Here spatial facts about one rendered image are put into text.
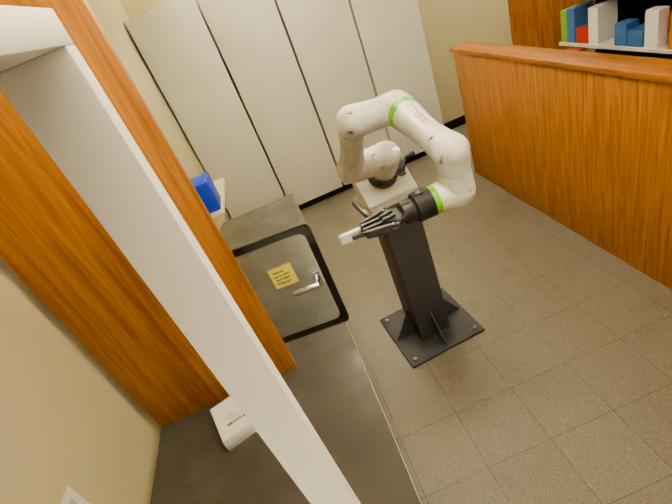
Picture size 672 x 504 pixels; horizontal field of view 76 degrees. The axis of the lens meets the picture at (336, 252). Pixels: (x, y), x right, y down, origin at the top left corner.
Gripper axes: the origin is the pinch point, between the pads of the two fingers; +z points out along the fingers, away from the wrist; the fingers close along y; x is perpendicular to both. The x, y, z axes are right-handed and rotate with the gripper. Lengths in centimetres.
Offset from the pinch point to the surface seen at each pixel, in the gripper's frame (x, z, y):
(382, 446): 36, 15, 42
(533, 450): 131, -40, 11
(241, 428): 33, 52, 21
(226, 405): 33, 57, 9
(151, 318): -3, 62, 2
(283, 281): 7.7, 24.4, -4.3
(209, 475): 37, 64, 28
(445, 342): 128, -34, -62
